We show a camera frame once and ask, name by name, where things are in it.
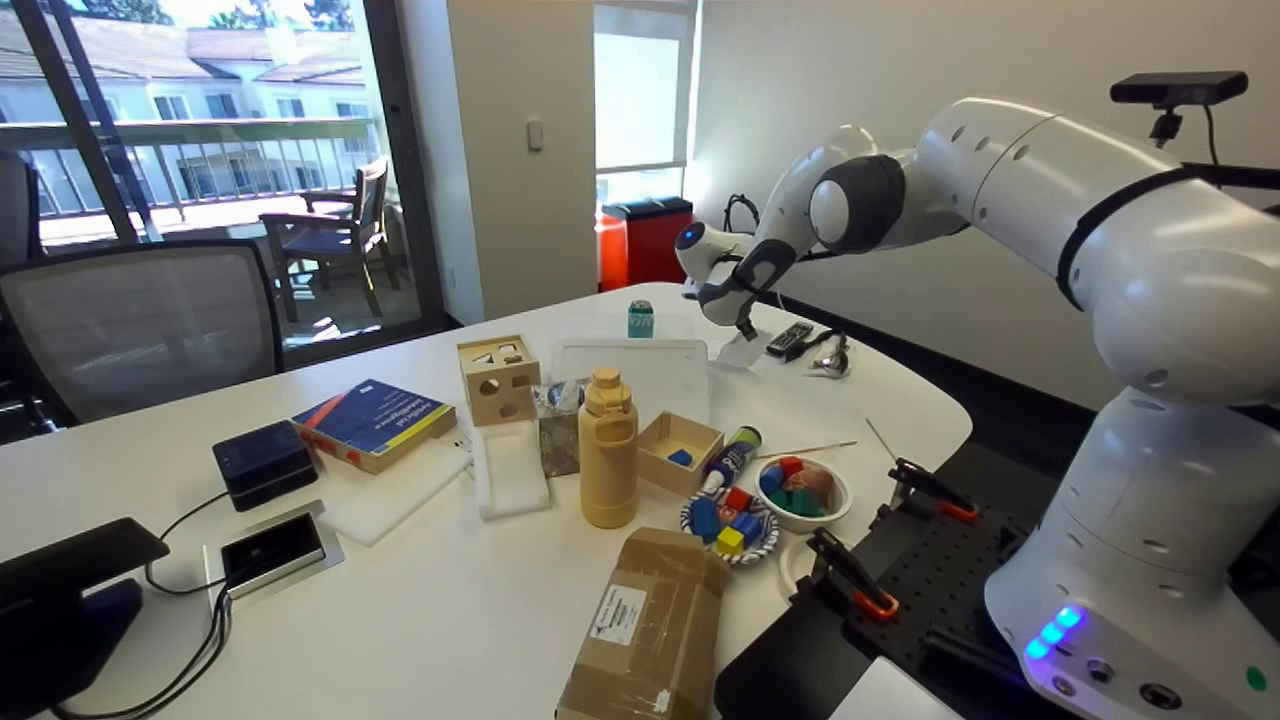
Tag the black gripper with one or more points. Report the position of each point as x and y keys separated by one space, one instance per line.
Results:
x=746 y=311

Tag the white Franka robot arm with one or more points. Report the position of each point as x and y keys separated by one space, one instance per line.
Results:
x=1173 y=294

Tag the black remote with grey keypad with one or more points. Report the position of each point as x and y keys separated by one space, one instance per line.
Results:
x=791 y=343

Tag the white plastic board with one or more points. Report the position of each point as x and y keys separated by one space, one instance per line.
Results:
x=640 y=384

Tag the blue green marker tube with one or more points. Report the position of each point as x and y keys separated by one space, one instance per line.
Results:
x=733 y=457

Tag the red cabinet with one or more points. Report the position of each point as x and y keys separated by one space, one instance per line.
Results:
x=654 y=243

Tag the long thin wooden stick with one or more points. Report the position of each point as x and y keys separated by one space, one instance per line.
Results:
x=821 y=445

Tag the small blue cube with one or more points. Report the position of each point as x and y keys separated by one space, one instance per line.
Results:
x=683 y=457

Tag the red toy block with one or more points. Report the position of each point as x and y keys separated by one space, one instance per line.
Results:
x=791 y=469
x=736 y=502

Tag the blue cylinder toy block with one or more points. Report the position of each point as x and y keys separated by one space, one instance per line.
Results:
x=768 y=485

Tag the small open wooden box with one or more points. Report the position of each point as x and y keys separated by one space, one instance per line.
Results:
x=654 y=463

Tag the green toy block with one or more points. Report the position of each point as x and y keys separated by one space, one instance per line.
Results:
x=809 y=502

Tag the tan plastic bottle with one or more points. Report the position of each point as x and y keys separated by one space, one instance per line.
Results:
x=610 y=463

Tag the white bowl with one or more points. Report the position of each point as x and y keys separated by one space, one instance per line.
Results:
x=803 y=526

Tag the yellow toy block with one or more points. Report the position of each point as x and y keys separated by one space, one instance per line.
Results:
x=728 y=541

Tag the clear glass jar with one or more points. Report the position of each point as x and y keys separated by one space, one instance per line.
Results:
x=562 y=435

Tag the black orange bar clamp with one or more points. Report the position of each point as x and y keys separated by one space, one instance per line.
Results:
x=932 y=489
x=855 y=577

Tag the wooden shape sorter box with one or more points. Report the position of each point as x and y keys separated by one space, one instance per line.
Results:
x=500 y=384

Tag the clear acrylic tray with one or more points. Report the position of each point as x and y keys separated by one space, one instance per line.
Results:
x=509 y=474

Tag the flat brown cardboard box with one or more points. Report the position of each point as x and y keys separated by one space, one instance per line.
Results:
x=666 y=624

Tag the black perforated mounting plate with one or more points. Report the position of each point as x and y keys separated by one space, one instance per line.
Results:
x=932 y=584

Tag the blue and yellow book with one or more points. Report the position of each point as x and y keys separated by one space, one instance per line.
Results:
x=383 y=420

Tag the white paper sheet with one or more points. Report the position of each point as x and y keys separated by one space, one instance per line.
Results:
x=894 y=699

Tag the white cutting board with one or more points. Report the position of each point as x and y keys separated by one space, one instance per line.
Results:
x=385 y=502

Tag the dark wooden patio chair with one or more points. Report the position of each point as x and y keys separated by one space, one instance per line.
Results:
x=324 y=243

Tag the small black box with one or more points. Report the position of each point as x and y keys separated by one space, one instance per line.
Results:
x=265 y=465

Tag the balcony railing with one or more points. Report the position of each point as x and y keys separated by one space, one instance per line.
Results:
x=214 y=165

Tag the white neighbouring building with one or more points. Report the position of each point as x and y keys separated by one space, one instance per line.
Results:
x=242 y=81

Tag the grey mesh office chair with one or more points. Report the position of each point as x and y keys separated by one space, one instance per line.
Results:
x=143 y=324

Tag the black monitor device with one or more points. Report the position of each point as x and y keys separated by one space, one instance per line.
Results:
x=64 y=614

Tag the white light switch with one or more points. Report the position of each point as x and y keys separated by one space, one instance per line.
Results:
x=533 y=135

